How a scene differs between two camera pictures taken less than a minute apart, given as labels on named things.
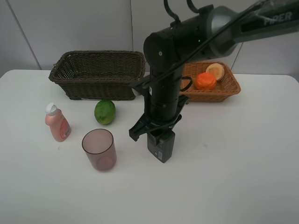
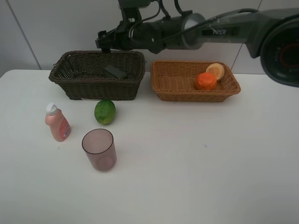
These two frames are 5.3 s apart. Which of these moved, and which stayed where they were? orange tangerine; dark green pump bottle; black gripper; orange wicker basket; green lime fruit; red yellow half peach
Moved: dark green pump bottle; black gripper
Stayed: orange wicker basket; orange tangerine; green lime fruit; red yellow half peach
